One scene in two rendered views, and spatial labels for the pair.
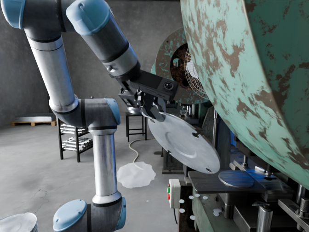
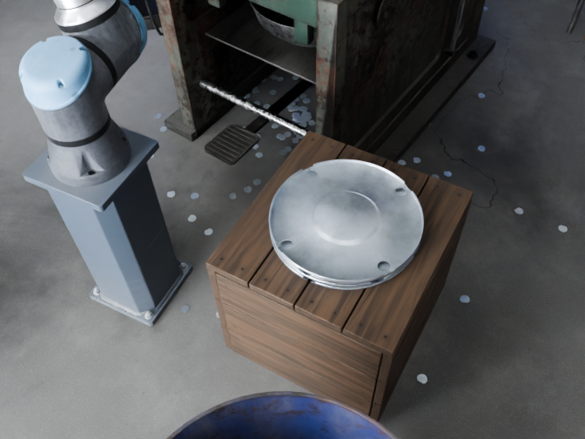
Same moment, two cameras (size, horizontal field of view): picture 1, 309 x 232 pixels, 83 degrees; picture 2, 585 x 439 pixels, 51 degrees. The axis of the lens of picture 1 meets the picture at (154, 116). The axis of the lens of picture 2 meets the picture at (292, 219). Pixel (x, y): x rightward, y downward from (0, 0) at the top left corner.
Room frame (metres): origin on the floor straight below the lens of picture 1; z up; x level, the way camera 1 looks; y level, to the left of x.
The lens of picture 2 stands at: (-0.23, 0.71, 1.29)
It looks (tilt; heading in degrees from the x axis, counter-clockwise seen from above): 52 degrees down; 310
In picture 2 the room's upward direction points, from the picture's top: 2 degrees counter-clockwise
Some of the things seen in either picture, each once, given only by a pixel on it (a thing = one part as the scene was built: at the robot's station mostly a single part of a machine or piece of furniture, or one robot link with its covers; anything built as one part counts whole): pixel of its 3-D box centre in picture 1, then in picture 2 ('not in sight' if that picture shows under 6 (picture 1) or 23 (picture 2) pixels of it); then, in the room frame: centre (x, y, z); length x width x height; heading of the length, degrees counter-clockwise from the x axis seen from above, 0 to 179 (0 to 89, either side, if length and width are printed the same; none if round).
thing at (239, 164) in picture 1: (243, 164); not in sight; (0.79, -0.44, 0.76); 0.17 x 0.06 x 0.10; 2
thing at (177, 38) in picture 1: (209, 104); not in sight; (2.36, -0.75, 0.87); 1.53 x 0.99 x 1.74; 90
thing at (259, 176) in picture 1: (266, 183); not in sight; (0.62, -0.44, 0.76); 0.15 x 0.09 x 0.05; 2
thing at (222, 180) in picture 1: (222, 194); not in sight; (0.62, -0.27, 0.72); 0.25 x 0.14 x 0.14; 92
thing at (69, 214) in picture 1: (73, 222); (65, 86); (0.59, 0.31, 0.62); 0.13 x 0.12 x 0.14; 108
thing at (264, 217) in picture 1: (264, 220); not in sight; (0.44, -0.32, 0.75); 0.03 x 0.03 x 0.10; 2
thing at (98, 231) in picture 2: not in sight; (120, 228); (0.59, 0.32, 0.23); 0.19 x 0.19 x 0.45; 11
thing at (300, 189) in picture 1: (302, 184); not in sight; (0.54, -0.50, 0.81); 0.02 x 0.02 x 0.14
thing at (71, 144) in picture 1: (77, 127); not in sight; (2.68, 1.23, 0.47); 0.46 x 0.43 x 0.95; 72
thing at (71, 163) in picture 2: not in sight; (84, 138); (0.59, 0.32, 0.50); 0.15 x 0.15 x 0.10
